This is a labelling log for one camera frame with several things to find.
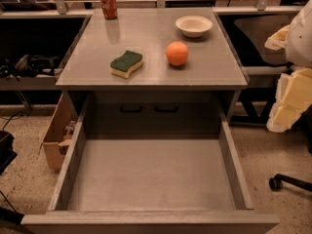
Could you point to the grey open top drawer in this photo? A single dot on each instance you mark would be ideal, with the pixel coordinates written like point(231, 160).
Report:
point(182, 183)

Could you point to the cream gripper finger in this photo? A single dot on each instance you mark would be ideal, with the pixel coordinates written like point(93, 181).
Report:
point(278, 40)
point(293, 97)

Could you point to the cardboard box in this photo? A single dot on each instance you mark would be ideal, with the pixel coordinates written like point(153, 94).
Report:
point(57, 137)

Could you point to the black drawer handle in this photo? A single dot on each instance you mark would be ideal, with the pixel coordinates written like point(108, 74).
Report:
point(131, 107)
point(166, 107)

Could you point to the grey cabinet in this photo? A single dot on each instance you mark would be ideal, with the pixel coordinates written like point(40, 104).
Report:
point(205, 88)

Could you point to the orange fruit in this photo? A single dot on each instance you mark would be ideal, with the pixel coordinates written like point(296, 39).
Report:
point(177, 53)

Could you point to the black office chair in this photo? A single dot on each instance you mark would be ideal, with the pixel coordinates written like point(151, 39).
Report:
point(260, 62)

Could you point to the left black drawer handle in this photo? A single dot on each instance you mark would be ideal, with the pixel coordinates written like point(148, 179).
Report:
point(131, 107)

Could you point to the black headset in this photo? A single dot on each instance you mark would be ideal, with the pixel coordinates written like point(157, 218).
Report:
point(29, 66)

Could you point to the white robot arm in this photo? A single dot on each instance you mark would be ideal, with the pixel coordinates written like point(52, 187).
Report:
point(299, 39)

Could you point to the right black drawer handle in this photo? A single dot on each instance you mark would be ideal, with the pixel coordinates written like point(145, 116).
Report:
point(166, 107)

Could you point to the red soda can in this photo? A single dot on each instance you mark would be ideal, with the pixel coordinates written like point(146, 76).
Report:
point(109, 9)

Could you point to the white bowl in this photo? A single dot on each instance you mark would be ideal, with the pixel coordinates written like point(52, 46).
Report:
point(193, 26)

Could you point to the green yellow sponge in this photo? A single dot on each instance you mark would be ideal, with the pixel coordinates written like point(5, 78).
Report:
point(126, 64)

